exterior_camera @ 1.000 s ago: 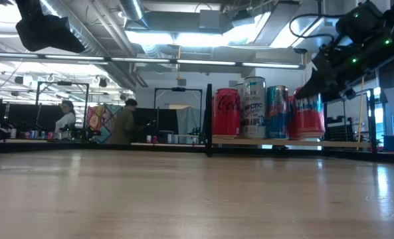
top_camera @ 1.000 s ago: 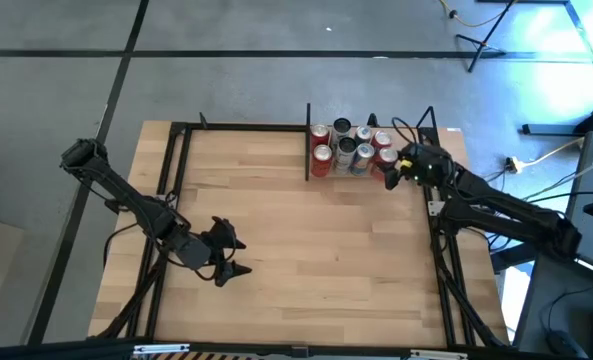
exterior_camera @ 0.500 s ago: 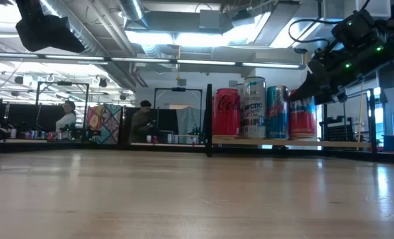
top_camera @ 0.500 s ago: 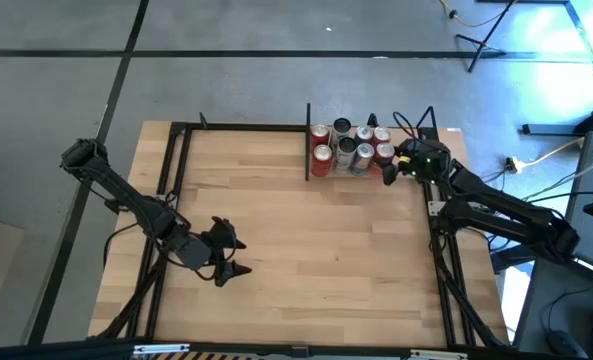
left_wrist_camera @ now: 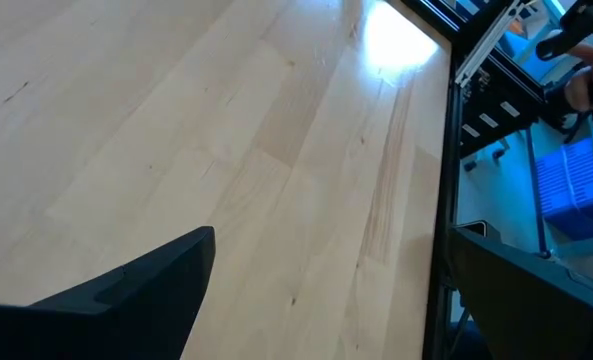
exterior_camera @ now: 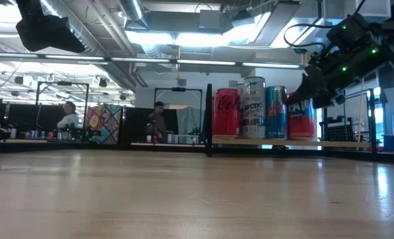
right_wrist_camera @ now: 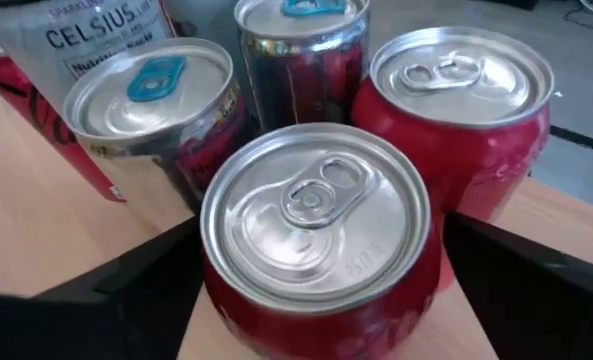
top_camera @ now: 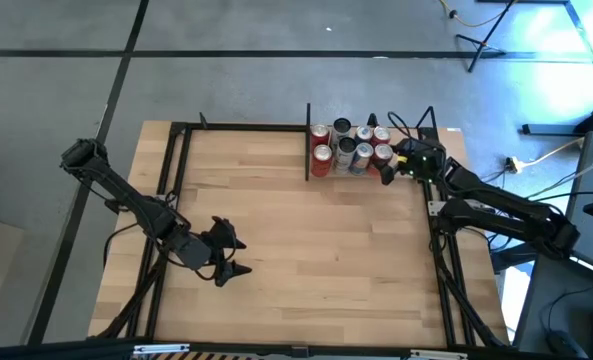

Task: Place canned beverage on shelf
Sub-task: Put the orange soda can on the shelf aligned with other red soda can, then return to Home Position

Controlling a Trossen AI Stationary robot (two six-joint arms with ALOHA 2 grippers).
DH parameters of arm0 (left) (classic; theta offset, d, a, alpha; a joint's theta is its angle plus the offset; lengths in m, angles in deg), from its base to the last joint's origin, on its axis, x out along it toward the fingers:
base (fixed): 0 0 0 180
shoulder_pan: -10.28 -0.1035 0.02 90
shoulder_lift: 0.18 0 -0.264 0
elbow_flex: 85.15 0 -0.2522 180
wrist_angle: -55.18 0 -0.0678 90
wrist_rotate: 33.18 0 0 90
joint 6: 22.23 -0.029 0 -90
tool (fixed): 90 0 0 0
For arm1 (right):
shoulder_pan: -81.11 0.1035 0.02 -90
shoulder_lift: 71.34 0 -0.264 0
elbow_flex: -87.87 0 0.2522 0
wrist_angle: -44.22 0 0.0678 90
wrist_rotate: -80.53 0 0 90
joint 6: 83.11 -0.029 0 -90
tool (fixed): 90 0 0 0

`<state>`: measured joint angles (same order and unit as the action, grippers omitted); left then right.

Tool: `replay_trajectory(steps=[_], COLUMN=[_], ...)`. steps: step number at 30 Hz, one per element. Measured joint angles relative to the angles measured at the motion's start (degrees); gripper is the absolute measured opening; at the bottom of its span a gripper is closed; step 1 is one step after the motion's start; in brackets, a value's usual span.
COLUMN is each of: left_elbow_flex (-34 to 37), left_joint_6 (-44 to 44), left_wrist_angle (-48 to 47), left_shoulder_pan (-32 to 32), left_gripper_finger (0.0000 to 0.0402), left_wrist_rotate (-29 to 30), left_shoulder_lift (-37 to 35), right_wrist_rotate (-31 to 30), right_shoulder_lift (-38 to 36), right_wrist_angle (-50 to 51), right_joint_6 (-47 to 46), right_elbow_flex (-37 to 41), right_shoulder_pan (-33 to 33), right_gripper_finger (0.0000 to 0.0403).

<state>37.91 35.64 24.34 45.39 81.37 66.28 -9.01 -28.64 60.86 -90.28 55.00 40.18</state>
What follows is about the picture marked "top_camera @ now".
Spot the yellow extension cable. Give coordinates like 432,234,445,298
517,123,593,169

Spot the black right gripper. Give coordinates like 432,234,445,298
379,138,448,187

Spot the black computer mouse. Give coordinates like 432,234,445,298
545,329,583,359

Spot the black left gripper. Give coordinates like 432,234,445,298
167,215,253,288

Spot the red Coca-Cola can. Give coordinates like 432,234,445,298
310,144,335,179

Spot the silver aluminium bracket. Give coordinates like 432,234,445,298
132,343,191,356
409,349,469,360

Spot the yellow black hazard tape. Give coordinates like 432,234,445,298
152,351,260,360

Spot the black aluminium table frame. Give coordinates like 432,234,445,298
92,111,510,351

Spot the red strawberry Fanta can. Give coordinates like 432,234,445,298
367,142,395,179

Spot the black tripod stand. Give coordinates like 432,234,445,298
454,0,520,74

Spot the black floor stand base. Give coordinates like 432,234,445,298
520,98,593,137

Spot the blue white red can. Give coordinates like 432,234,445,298
353,124,375,147

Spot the grey desk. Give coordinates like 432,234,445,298
512,131,593,360

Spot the slim blue silver can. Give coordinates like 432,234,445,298
350,142,376,177

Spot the pale can with black lid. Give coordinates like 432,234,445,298
334,136,359,176
331,117,353,147

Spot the red soda can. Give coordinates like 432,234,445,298
309,123,331,149
370,125,393,148

